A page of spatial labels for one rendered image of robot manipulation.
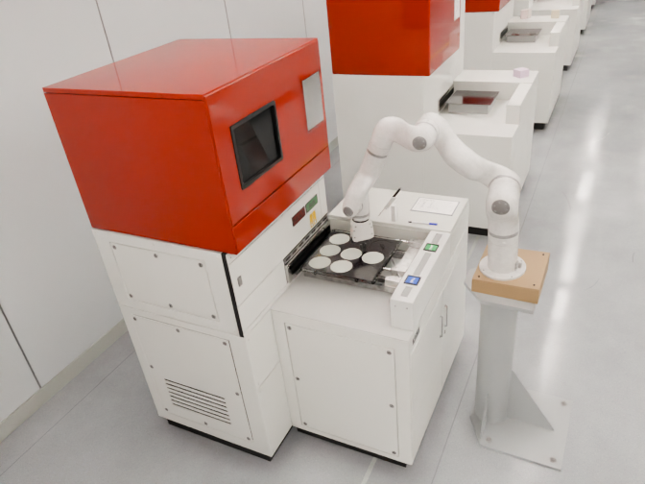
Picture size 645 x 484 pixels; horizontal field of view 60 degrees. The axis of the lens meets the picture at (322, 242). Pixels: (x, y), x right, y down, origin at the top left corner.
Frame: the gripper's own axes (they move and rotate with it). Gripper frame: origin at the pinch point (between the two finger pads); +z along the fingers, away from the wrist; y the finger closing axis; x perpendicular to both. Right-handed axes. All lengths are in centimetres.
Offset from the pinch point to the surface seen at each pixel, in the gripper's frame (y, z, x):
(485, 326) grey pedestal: 42, 31, -39
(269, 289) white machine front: -47.2, 1.0, -13.9
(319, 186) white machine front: -11.5, -22.4, 26.1
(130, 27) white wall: -86, -86, 166
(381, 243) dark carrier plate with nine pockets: 10.2, 2.1, 2.8
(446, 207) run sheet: 47.2, -4.8, 9.7
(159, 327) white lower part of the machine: -97, 18, 1
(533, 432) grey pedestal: 62, 91, -55
